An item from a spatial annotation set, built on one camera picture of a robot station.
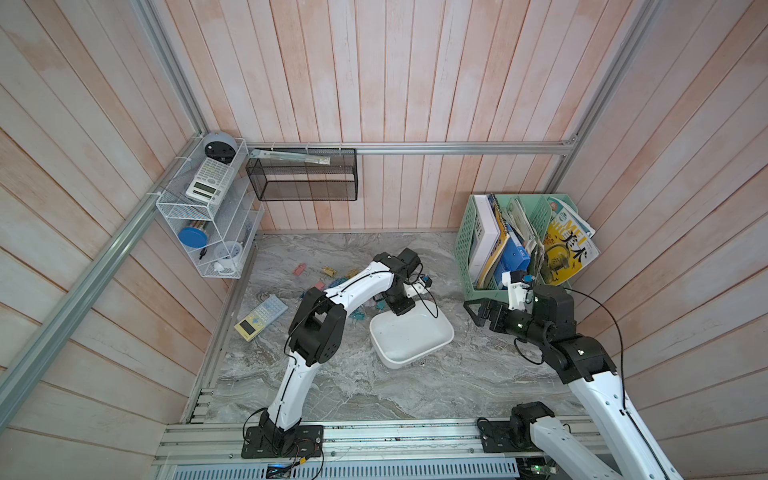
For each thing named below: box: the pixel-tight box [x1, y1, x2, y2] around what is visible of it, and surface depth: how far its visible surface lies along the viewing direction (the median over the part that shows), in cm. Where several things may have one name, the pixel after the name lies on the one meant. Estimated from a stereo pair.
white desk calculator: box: [185, 157, 235, 205], surface depth 79 cm
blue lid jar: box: [178, 221, 209, 248], surface depth 79 cm
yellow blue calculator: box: [234, 294, 289, 342], surface depth 95 cm
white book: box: [469, 195, 501, 283], surface depth 92 cm
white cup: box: [213, 241, 243, 275], surface depth 92 cm
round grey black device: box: [202, 132, 238, 164], surface depth 83 cm
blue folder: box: [494, 222, 531, 289], surface depth 88 cm
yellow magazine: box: [542, 196, 601, 286], surface depth 94 cm
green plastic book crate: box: [454, 194, 578, 302], surface depth 93 cm
